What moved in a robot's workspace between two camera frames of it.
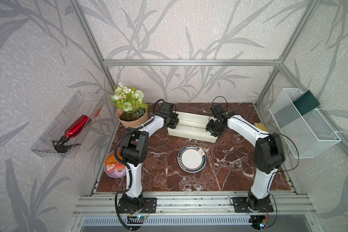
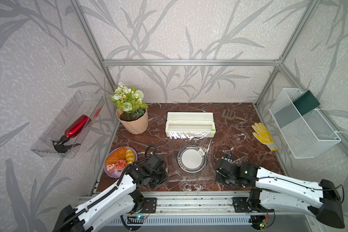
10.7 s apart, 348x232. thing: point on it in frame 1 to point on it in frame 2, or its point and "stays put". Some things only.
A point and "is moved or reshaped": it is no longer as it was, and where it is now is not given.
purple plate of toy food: (112, 167) stays put
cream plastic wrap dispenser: (192, 126) is moved or reshaped
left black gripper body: (173, 120) to (158, 178)
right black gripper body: (213, 128) to (228, 181)
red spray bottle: (74, 130) stays put
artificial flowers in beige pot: (131, 110) stays put
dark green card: (306, 102) stays put
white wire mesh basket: (307, 136) stays put
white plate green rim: (192, 159) stays put
